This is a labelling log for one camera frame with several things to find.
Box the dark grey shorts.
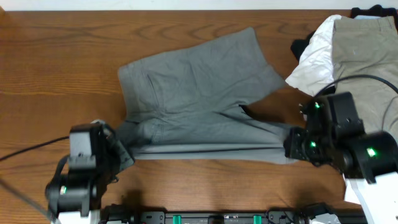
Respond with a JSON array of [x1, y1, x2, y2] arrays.
[[116, 28, 291, 164]]

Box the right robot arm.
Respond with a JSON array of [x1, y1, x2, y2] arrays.
[[284, 128, 397, 223]]

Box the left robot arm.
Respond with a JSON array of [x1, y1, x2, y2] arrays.
[[45, 121, 135, 223]]

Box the white garment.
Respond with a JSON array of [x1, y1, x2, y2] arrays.
[[285, 15, 341, 96]]

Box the black garment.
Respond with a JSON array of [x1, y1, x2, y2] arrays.
[[290, 4, 397, 61]]

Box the khaki shorts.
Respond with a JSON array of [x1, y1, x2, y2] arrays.
[[331, 17, 397, 138]]

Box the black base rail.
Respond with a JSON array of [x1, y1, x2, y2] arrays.
[[99, 203, 369, 224]]

